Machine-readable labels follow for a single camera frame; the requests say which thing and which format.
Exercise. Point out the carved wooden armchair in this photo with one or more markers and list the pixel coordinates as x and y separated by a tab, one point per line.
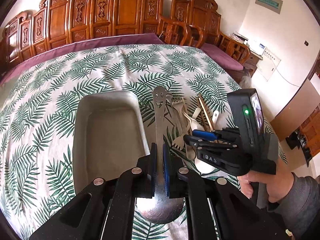
195	23

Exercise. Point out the white wall chart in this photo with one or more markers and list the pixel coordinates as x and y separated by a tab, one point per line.
268	64

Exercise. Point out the smiley steel ladle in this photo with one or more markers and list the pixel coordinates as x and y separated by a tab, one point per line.
160	209

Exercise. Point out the purple armchair cushion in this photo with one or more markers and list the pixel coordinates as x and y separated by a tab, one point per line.
221	58

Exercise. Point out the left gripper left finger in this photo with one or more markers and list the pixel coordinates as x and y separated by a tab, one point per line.
147	178

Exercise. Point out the grey wall panel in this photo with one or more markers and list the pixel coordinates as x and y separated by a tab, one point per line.
274	5

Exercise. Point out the grey sleeve right forearm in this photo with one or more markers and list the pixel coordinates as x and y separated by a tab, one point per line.
299	209

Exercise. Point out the tan wooden chopstick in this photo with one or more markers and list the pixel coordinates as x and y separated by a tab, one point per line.
208	114

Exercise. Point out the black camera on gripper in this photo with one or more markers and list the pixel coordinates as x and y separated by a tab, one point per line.
248	117

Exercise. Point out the carved wooden bench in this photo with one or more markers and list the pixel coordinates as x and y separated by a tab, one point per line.
62	22

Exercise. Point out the wooden side table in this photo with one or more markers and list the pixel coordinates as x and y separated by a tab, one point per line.
251	62

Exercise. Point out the person's right hand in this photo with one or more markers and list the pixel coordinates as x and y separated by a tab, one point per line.
277	186

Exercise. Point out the white ladle spoon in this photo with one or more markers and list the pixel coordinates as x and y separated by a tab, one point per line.
202	163

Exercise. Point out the cream plastic fork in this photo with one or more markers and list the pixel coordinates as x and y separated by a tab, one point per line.
179	142

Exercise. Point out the grey metal tray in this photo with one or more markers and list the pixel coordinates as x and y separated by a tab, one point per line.
109	137

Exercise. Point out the leaf pattern tablecloth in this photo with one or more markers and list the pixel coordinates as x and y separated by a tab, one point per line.
38	115

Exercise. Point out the purple bench cushion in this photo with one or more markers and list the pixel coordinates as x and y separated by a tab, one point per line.
149	38

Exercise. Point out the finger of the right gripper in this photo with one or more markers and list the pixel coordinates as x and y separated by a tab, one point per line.
208	136
208	145

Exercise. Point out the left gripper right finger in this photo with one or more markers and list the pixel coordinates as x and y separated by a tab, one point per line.
174	186

